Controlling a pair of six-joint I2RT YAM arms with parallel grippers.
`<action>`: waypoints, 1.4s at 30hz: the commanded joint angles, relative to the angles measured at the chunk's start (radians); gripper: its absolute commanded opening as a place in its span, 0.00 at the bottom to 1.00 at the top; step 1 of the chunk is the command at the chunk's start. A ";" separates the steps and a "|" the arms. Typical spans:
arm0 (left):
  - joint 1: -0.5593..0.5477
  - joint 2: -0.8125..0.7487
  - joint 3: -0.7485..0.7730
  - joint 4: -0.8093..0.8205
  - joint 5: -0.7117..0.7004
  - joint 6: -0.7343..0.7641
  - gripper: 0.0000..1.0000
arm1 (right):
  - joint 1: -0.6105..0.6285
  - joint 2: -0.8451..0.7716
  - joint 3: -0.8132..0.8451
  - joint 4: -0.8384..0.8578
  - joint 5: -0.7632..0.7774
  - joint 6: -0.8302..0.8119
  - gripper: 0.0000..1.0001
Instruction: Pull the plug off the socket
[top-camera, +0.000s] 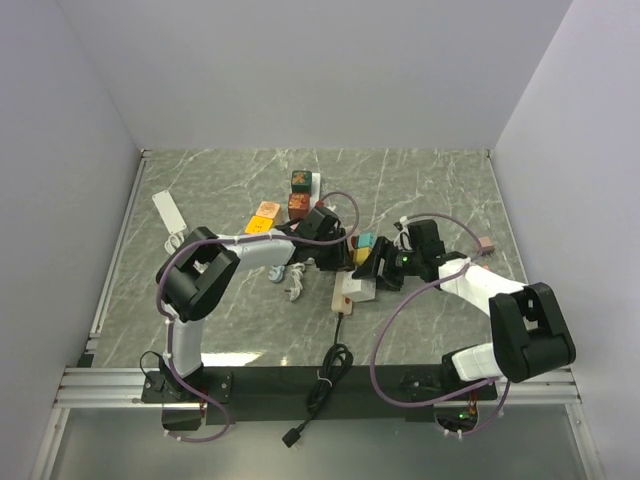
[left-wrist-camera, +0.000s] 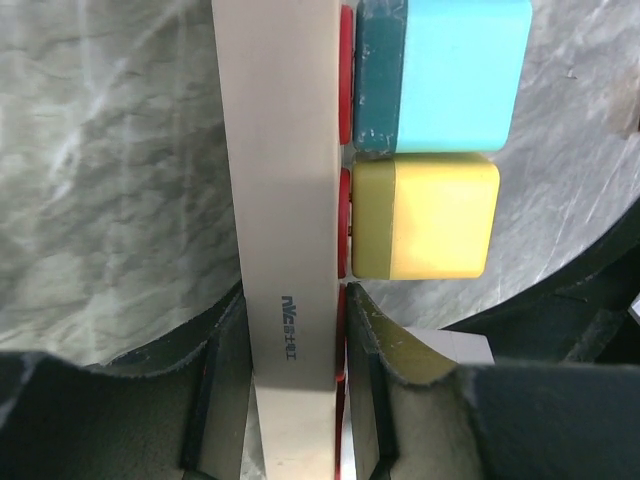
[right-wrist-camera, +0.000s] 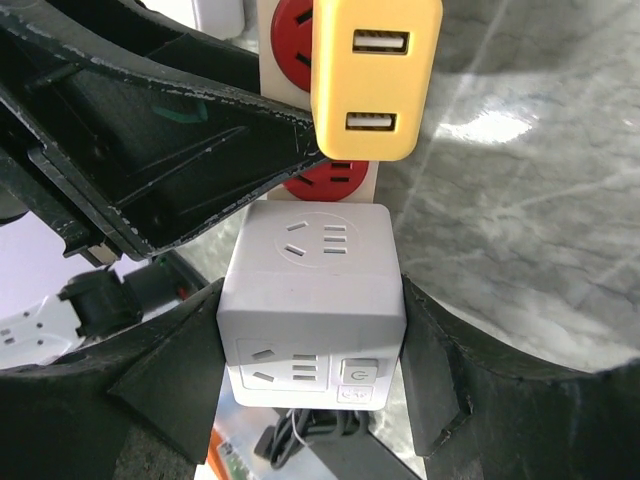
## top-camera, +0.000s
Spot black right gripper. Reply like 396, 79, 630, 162
351, 237, 422, 293

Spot yellow usb charger cube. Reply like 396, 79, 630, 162
352, 247, 372, 267

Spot teal usb charger cube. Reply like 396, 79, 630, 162
355, 232, 376, 249

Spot beige power strip red sockets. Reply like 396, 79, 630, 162
331, 236, 357, 316

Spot small white power strip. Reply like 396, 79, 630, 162
152, 190, 187, 254

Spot white cube adapter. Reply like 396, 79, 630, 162
341, 272, 376, 303

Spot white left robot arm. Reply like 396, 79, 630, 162
156, 206, 354, 402

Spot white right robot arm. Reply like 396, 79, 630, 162
353, 219, 576, 399

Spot yellow cube socket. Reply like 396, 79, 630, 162
244, 216, 274, 235

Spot red-brown cube adapter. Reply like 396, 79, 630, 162
287, 192, 310, 220

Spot green cube adapter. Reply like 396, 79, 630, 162
290, 170, 313, 194

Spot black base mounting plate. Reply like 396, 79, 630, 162
141, 364, 501, 426

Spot white bundled cable with plug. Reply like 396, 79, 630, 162
283, 262, 307, 304

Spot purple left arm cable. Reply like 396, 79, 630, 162
157, 192, 362, 444

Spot black power cord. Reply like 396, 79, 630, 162
282, 312, 355, 449

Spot aluminium frame rail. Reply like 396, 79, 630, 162
54, 149, 149, 408

